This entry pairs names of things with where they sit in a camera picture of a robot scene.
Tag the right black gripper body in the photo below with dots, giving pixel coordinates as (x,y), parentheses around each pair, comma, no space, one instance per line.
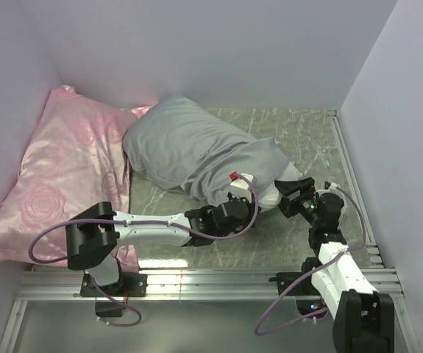
(305,205)

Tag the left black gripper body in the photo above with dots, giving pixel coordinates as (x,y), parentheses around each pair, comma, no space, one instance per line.
(247,223)

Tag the white pillow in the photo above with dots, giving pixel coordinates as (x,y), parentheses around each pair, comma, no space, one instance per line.
(271,196)

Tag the grey pillowcase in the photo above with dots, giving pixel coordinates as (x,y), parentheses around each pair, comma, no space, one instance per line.
(182,148)

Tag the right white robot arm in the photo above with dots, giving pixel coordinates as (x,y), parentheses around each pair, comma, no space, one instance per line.
(363,317)

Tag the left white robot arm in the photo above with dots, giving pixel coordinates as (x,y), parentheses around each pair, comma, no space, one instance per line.
(95,234)

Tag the pink rose satin pillow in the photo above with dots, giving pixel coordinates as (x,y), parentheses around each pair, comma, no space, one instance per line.
(74,160)

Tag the right controller board with leds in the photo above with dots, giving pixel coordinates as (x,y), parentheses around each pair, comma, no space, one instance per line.
(313,308)

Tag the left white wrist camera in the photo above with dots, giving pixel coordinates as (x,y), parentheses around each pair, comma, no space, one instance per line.
(240,185)

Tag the aluminium right side rail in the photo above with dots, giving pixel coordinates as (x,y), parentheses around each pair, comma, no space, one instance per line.
(372,248)

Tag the aluminium rail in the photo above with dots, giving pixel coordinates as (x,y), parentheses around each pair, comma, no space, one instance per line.
(372,248)
(169,284)

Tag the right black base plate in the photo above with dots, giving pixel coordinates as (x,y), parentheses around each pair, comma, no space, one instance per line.
(284,279)

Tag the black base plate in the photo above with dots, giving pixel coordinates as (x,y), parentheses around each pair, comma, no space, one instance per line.
(129,285)
(284,279)

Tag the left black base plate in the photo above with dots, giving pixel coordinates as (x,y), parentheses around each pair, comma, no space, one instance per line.
(129,285)

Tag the black box under rail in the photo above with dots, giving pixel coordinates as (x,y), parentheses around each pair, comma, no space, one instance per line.
(109,309)

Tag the aluminium front rail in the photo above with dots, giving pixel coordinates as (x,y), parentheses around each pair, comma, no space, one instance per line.
(169,284)

